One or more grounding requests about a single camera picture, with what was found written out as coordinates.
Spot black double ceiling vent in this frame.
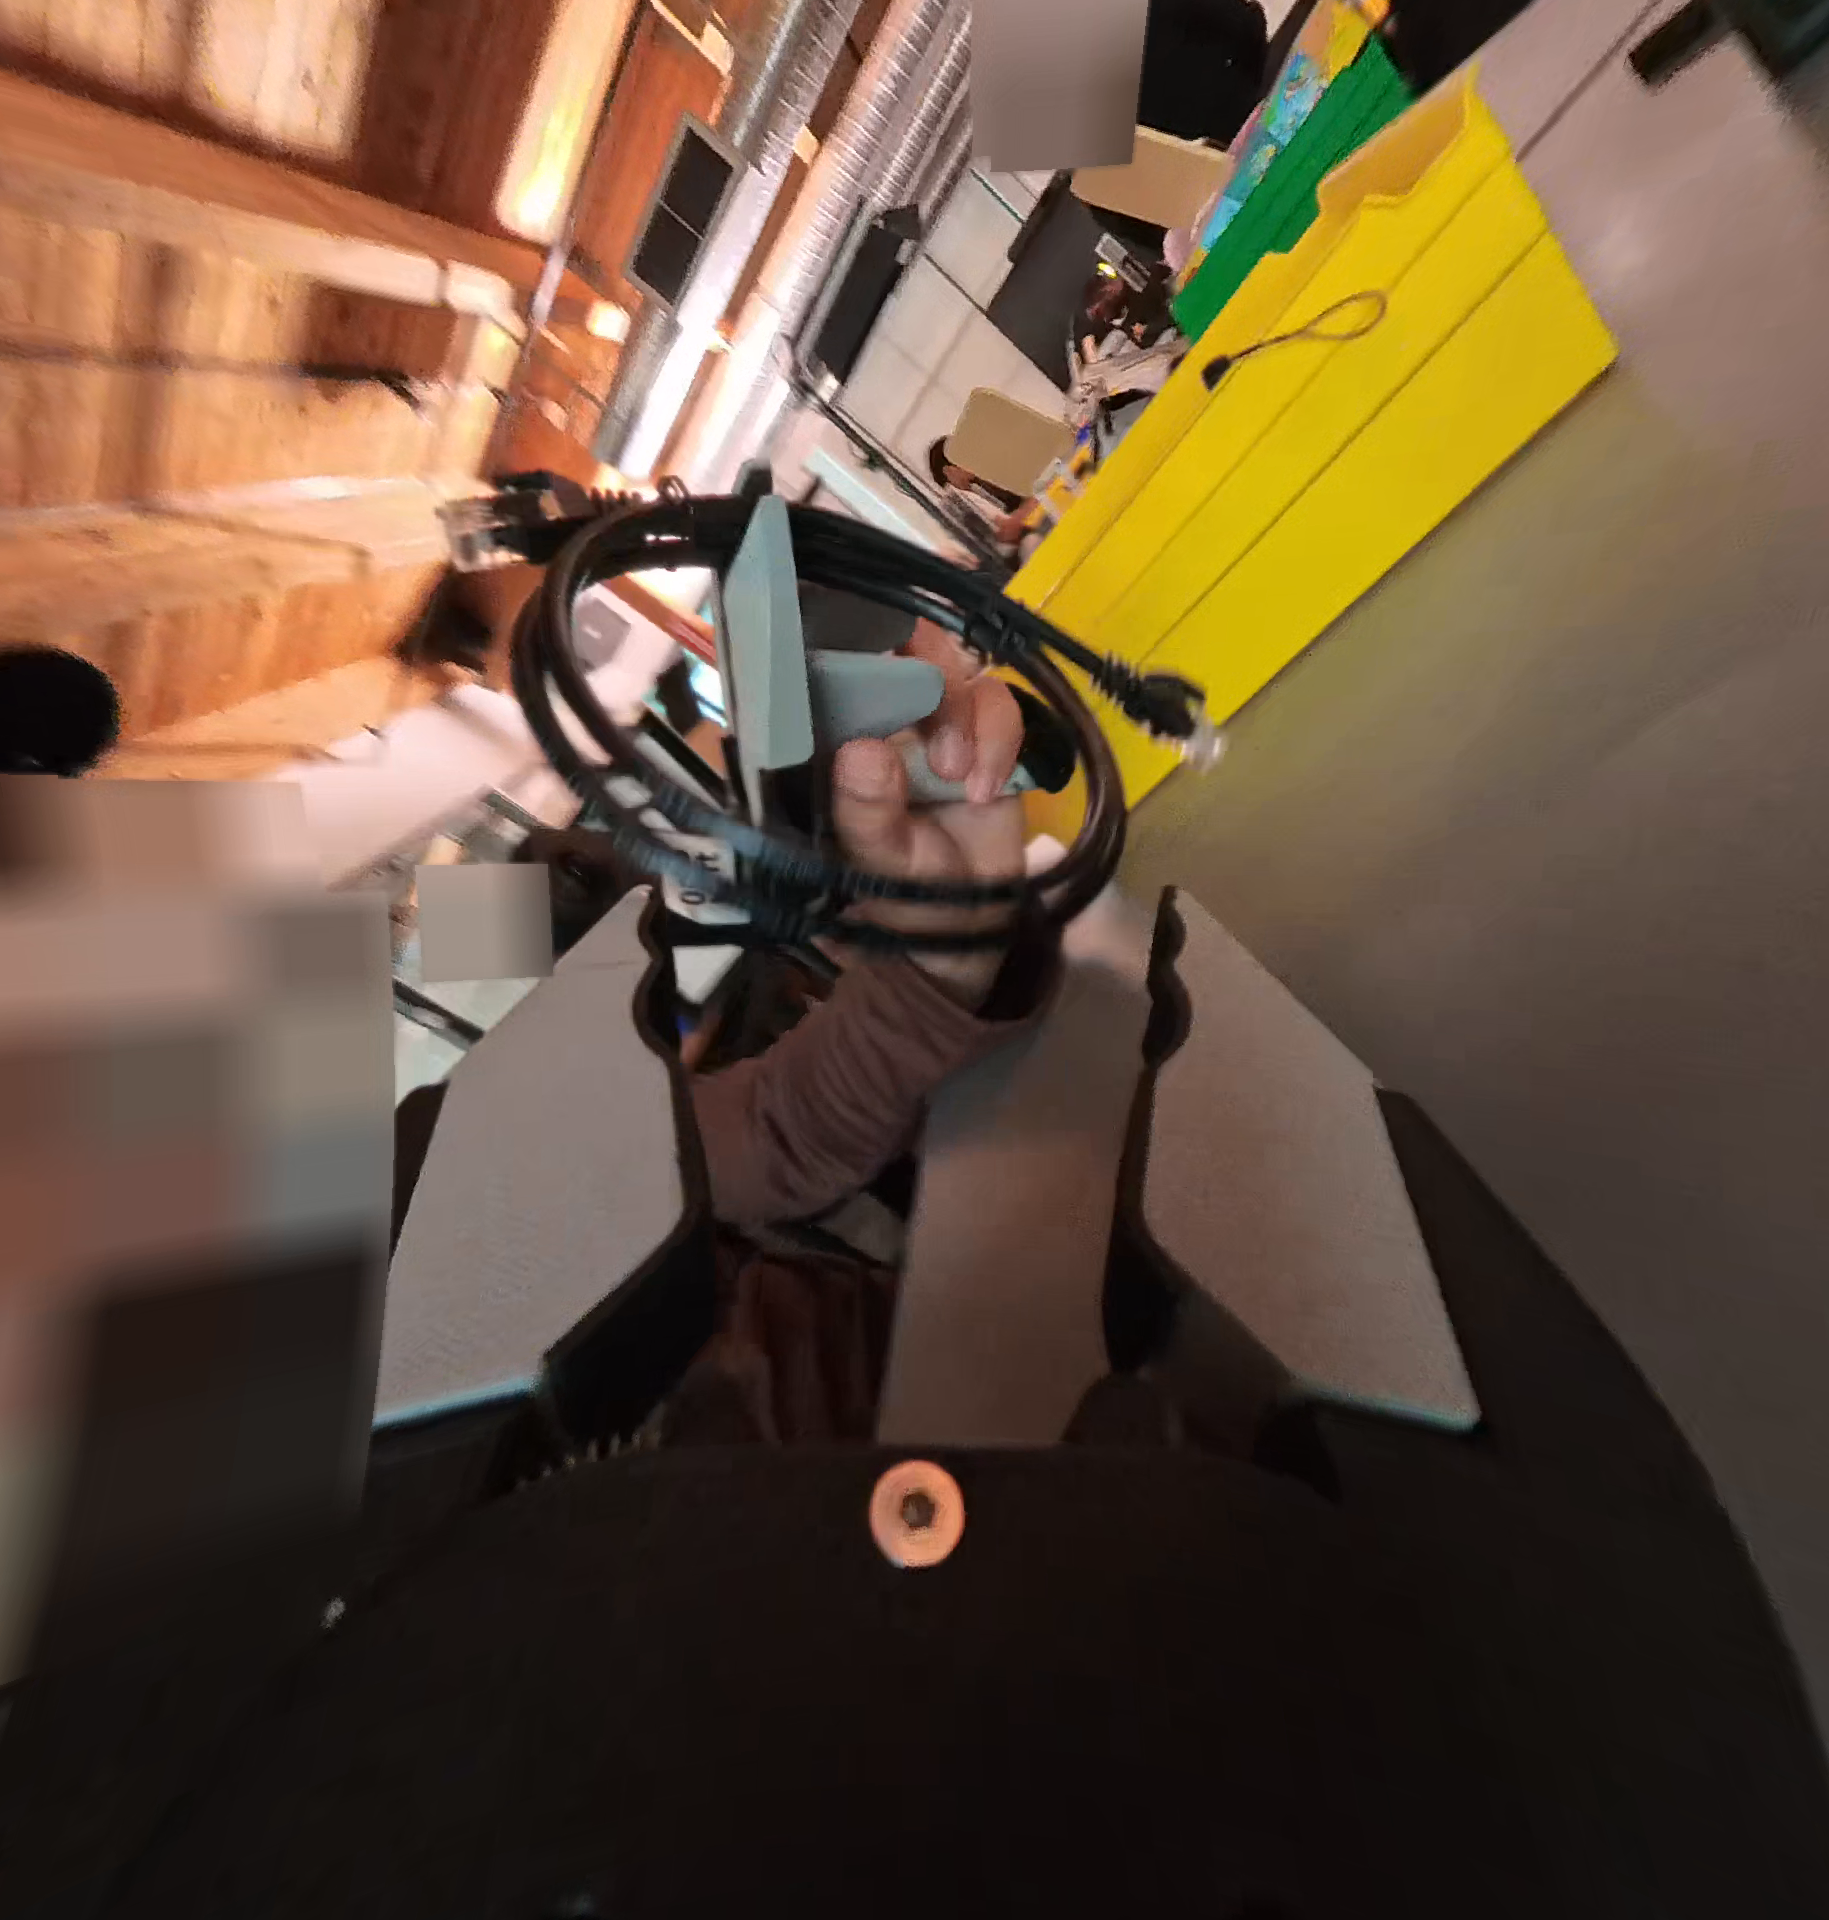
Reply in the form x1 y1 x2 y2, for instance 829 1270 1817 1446
622 118 750 311

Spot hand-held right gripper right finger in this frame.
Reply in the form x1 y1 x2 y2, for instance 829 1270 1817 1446
1102 883 1480 1428

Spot person's brown clothing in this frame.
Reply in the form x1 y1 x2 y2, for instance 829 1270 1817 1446
674 1217 917 1446

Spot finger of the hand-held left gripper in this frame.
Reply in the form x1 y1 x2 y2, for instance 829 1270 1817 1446
711 494 951 821

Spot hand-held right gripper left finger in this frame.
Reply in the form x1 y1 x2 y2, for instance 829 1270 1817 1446
377 883 717 1428

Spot green box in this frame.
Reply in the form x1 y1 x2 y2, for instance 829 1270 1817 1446
1168 36 1415 345

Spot silver corrugated ceiling duct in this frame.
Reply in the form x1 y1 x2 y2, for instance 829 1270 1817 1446
703 0 983 349

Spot person's left forearm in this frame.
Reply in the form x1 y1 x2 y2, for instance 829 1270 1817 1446
689 901 1074 1224

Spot person's left hand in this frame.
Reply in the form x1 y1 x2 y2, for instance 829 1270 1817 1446
828 621 1037 1003

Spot yellow plastic bin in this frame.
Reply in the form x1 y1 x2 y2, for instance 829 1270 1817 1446
1002 66 1620 841

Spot colourful printed box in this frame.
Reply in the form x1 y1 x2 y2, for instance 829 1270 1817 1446
1230 0 1375 154

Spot beige cardboard sheet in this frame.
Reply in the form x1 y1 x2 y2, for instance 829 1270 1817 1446
951 385 1078 494
1074 126 1234 228

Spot black cable bundle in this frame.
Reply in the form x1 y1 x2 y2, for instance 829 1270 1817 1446
439 467 1230 949

